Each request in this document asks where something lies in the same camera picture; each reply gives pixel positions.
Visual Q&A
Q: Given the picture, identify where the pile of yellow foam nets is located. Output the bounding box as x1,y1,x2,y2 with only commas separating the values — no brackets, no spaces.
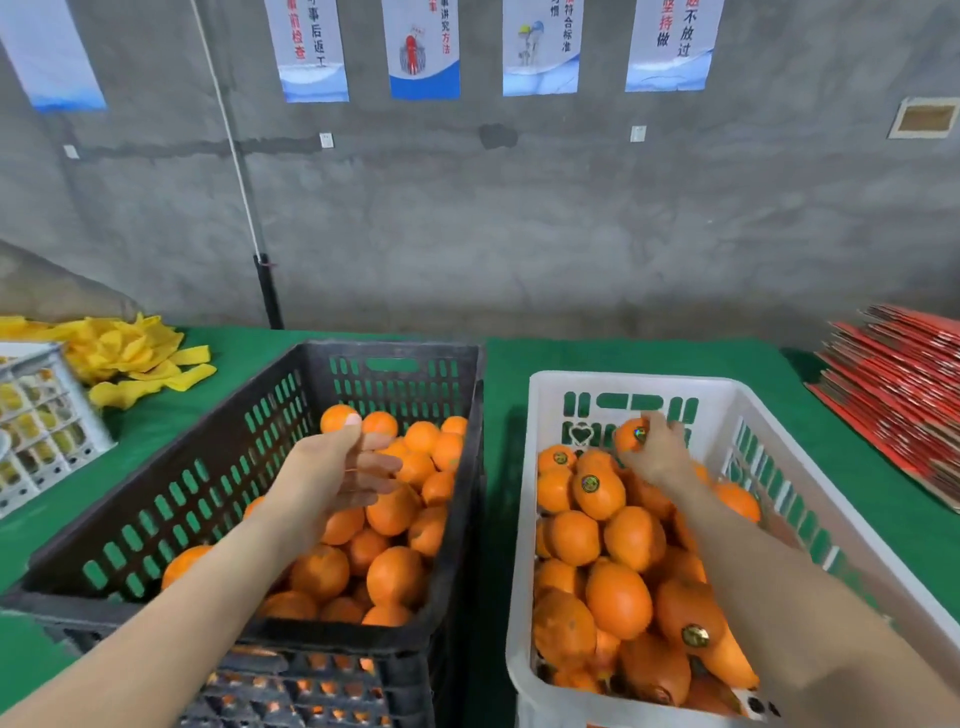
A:
0,312,219,411

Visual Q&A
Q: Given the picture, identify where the pile of stickered oranges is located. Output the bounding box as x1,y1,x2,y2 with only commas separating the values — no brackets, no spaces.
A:
533,442,763,718

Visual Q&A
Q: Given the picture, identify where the poster with red figure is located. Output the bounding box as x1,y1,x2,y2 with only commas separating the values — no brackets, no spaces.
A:
381,0,462,102

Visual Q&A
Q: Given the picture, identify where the pile of plain oranges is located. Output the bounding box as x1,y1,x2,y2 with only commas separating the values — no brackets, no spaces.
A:
159,404,470,628

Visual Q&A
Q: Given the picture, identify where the single orange with sticker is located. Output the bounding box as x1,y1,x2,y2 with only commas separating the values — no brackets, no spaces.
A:
613,417,652,456

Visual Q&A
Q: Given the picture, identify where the white and blue wall poster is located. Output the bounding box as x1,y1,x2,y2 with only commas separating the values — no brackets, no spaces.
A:
624,0,727,94
0,0,108,114
264,0,351,105

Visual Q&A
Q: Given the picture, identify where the heap of yellow wrapped fruits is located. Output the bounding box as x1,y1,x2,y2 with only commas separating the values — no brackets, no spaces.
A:
0,360,87,489

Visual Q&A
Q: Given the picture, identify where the person's right hand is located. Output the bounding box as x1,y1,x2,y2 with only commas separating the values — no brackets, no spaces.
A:
621,410,708,501

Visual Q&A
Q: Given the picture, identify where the recessed wall box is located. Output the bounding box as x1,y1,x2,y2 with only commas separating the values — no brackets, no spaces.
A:
888,96,960,141

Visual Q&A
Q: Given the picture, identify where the poster with blue figure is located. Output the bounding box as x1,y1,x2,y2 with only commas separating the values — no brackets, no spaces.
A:
501,0,585,98

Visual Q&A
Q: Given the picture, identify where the person's left hand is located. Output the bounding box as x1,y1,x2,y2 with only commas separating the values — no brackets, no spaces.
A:
261,414,405,561

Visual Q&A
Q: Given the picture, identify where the heap of oranges behind grid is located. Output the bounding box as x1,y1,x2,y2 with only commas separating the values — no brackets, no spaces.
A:
202,651,393,728

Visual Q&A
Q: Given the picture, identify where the black plastic crate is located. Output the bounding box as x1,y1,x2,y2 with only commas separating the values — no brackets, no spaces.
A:
30,615,460,728
0,339,487,655

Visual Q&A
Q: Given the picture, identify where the black pole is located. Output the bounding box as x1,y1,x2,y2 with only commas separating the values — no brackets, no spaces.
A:
252,252,285,332

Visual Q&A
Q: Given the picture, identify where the white fine-grid plastic crate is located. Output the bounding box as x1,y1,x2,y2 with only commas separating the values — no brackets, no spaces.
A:
0,341,118,520

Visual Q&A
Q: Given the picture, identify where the stack of red flat cartons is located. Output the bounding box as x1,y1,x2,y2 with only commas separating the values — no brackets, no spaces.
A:
805,303,960,515

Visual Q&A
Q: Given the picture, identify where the person's left forearm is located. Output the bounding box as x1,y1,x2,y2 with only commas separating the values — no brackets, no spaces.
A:
0,501,318,728

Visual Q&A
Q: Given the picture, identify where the person's right forearm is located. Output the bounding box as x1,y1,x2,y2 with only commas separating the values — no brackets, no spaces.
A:
669,477,960,728

